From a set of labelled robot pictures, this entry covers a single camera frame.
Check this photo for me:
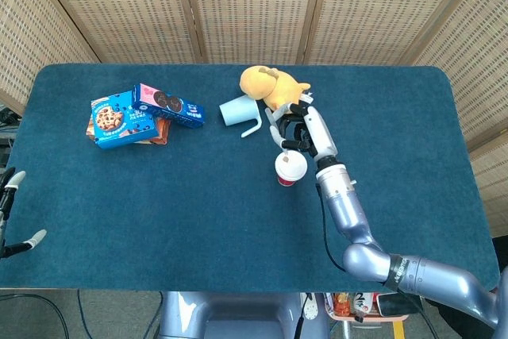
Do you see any blue chocolate chip cookie box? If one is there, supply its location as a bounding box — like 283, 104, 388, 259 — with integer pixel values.
90, 91, 156, 151

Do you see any orange cookie box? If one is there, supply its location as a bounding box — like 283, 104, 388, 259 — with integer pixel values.
86, 114, 172, 146

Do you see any blue carpet table mat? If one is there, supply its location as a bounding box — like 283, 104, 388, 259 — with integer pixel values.
0, 63, 501, 293

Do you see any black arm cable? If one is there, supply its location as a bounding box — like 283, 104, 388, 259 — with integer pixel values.
315, 183, 347, 273

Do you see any red cup with white lid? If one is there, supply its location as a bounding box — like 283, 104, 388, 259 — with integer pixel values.
275, 149, 309, 188

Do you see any dark blue Oreo box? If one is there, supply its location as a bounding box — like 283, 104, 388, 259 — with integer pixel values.
131, 83, 206, 129

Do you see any pink snack basket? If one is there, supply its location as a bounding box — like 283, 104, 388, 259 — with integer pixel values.
324, 291, 410, 322

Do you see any yellow plush dinosaur toy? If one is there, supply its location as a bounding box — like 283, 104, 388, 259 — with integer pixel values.
238, 65, 314, 112

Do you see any grey robot torso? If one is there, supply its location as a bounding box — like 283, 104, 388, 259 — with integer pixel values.
158, 291, 331, 339

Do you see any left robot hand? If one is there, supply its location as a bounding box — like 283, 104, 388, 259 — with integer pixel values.
0, 167, 48, 260

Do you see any black smartphone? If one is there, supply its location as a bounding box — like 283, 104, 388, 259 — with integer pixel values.
375, 293, 424, 316

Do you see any woven bamboo folding screen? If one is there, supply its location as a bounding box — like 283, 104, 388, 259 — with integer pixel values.
0, 0, 508, 237

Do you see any light blue plastic mug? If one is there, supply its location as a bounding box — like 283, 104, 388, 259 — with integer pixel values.
218, 95, 264, 139

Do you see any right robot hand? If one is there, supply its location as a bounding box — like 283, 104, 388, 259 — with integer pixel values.
264, 104, 339, 159

